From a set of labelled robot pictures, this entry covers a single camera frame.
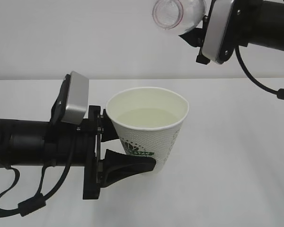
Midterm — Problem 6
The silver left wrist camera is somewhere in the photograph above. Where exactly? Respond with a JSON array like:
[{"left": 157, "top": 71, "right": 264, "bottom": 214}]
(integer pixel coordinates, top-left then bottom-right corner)
[{"left": 62, "top": 71, "right": 89, "bottom": 125}]

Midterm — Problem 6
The clear plastic water bottle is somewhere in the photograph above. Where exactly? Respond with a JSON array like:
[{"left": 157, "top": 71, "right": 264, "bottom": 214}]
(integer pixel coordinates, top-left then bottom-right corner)
[{"left": 152, "top": 0, "right": 206, "bottom": 35}]

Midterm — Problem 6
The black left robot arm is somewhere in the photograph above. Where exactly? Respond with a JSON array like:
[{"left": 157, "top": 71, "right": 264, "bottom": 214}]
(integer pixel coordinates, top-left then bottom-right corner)
[{"left": 0, "top": 105, "right": 156, "bottom": 200}]

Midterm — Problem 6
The white paper coffee cup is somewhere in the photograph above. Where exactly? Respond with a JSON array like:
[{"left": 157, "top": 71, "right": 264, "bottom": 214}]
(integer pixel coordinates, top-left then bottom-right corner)
[{"left": 106, "top": 87, "right": 189, "bottom": 173}]

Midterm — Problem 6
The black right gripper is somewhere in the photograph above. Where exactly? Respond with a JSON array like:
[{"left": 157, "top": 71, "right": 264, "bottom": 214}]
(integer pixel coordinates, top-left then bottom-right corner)
[{"left": 179, "top": 0, "right": 263, "bottom": 64}]

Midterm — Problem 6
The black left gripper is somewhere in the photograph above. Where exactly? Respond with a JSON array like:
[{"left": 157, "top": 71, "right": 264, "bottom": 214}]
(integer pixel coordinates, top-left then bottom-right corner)
[{"left": 77, "top": 105, "right": 156, "bottom": 200}]

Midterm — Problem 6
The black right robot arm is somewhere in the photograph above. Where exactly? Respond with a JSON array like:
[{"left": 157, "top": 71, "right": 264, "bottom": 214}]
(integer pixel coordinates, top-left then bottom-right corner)
[{"left": 180, "top": 0, "right": 284, "bottom": 64}]

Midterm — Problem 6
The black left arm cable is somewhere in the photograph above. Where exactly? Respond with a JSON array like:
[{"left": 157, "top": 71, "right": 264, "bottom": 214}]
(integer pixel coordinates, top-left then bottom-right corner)
[{"left": 0, "top": 139, "right": 74, "bottom": 217}]

